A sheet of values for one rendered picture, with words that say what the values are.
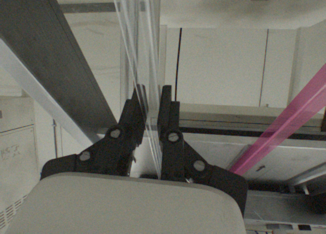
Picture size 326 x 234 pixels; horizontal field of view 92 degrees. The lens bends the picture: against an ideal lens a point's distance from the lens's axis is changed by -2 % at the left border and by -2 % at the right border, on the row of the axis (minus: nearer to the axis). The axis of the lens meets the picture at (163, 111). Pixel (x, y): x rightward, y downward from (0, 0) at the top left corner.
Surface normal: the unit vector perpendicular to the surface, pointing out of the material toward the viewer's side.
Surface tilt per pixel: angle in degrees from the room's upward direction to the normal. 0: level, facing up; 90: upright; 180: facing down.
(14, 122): 90
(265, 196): 135
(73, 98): 90
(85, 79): 90
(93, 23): 90
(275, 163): 45
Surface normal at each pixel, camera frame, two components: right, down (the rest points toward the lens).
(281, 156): -0.10, 0.80
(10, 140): 0.99, 0.05
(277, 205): -0.05, -0.60
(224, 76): -0.11, 0.15
